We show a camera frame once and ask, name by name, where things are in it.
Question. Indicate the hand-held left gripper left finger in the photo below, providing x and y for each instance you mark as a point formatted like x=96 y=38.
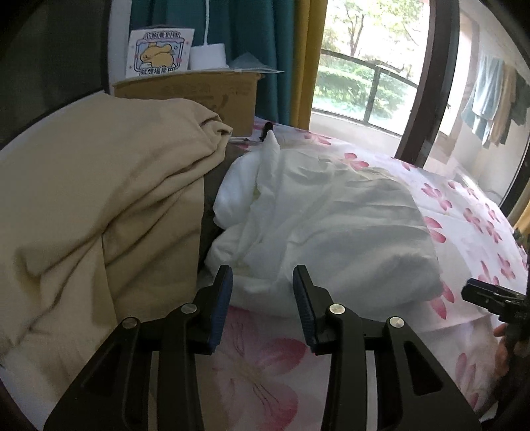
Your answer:
x=221 y=306

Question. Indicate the black pen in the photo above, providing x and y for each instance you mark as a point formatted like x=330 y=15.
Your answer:
x=265 y=130

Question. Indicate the person's right hand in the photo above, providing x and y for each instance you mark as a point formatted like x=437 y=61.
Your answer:
x=503 y=352

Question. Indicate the clear plastic bag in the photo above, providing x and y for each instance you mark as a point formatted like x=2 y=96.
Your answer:
x=252 y=64

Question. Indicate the beige cloth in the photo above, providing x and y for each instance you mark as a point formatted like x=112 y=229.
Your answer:
x=103 y=186

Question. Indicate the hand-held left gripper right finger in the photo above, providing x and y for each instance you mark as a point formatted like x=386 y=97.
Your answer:
x=304 y=311

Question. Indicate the white garment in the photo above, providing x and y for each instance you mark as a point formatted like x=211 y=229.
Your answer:
x=331 y=215

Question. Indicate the white toilet paper roll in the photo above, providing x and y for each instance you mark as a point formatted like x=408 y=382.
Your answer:
x=209 y=56

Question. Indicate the balcony window railing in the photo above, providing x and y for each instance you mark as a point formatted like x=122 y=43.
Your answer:
x=370 y=95

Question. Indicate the teal curtain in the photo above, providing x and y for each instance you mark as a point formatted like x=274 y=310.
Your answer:
x=273 y=41

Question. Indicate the hanging dark garment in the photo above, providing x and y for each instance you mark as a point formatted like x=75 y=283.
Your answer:
x=521 y=103

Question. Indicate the dark door frame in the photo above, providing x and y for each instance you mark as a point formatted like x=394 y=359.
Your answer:
x=430 y=83

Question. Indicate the hanging beige garment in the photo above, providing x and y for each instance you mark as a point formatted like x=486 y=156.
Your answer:
x=505 y=116

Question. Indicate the yellow curtain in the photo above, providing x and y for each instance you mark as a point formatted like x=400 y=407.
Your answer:
x=306 y=62

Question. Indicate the hanging blue towel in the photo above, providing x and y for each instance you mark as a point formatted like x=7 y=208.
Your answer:
x=484 y=95

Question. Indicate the brown cardboard box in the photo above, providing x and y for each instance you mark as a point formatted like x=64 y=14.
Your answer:
x=232 y=99

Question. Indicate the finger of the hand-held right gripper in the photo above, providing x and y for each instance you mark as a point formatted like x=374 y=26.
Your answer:
x=484 y=294

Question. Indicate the grey brown cloth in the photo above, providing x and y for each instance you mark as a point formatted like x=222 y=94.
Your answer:
x=209 y=207

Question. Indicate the white pink floral bedsheet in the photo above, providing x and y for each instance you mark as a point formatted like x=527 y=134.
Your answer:
x=455 y=248

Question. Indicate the white cartoon printed box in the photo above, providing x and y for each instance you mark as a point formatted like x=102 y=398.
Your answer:
x=159 y=54

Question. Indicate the white appliance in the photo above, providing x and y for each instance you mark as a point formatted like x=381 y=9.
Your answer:
x=476 y=182

